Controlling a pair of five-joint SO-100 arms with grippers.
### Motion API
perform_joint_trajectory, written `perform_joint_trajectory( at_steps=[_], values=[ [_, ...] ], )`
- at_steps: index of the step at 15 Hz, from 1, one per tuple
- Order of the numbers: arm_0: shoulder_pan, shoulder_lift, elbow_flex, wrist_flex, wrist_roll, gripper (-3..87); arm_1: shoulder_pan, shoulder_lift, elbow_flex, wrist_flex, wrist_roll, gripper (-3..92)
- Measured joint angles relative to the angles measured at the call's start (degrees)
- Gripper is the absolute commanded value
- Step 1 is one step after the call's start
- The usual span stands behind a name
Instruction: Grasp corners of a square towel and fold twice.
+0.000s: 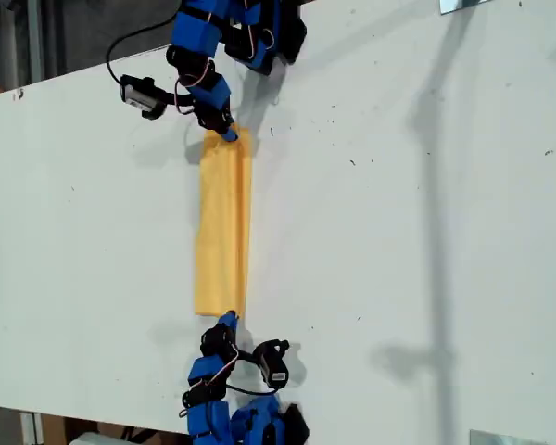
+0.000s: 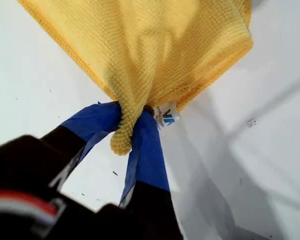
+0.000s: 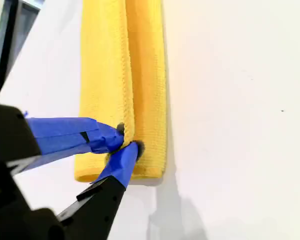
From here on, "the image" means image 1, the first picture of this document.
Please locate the white table leg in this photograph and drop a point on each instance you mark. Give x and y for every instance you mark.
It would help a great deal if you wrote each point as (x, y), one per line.
(31, 428)

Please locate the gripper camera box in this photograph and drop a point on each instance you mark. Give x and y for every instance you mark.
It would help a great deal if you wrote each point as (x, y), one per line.
(273, 368)
(141, 97)

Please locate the brown cardboard box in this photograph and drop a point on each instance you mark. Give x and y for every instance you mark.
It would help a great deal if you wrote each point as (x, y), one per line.
(55, 428)

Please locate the yellow square microfiber towel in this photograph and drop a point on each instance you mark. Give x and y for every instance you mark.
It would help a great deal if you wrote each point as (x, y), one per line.
(222, 232)

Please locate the camera black stalk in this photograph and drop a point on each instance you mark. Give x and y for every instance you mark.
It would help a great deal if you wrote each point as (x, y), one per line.
(246, 357)
(178, 99)

